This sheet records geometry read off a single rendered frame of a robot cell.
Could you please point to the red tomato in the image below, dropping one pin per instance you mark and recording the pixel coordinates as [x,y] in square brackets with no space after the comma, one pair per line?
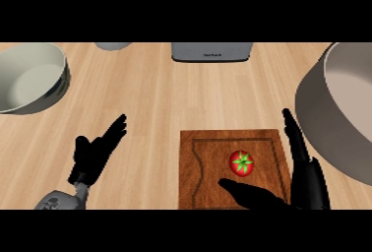
[241,163]

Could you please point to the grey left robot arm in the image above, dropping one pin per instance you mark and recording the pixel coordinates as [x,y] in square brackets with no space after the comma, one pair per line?
[63,198]

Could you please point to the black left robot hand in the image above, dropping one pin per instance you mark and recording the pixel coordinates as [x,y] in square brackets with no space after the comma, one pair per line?
[94,155]

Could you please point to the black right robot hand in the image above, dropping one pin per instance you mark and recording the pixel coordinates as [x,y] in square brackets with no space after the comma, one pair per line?
[303,183]

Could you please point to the grey rectangular appliance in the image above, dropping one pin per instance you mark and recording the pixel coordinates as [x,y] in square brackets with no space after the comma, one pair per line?
[212,51]

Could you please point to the large grey pot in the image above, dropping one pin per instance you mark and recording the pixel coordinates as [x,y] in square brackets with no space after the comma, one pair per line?
[339,111]

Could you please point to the brown wooden cutting board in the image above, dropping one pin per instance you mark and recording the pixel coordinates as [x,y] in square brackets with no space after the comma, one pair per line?
[233,170]

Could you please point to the small grey round object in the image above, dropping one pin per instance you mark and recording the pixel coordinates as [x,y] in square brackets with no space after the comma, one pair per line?
[113,46]

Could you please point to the pale grey bowl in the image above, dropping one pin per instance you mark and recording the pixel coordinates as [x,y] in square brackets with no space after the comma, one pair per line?
[29,78]

